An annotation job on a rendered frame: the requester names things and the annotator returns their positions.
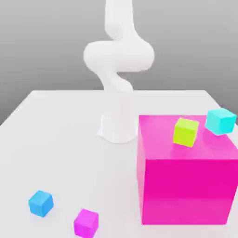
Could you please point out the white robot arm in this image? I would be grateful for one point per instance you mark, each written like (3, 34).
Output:
(119, 55)

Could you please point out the small yellow-green cube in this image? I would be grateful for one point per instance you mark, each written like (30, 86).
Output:
(185, 133)

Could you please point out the small cyan cube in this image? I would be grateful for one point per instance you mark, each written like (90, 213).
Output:
(221, 121)

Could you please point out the small magenta cube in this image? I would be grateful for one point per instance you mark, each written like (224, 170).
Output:
(86, 223)

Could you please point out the small blue cube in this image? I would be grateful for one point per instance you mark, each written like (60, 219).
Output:
(40, 203)

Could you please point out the large pink box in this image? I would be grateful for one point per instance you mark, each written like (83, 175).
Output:
(186, 186)

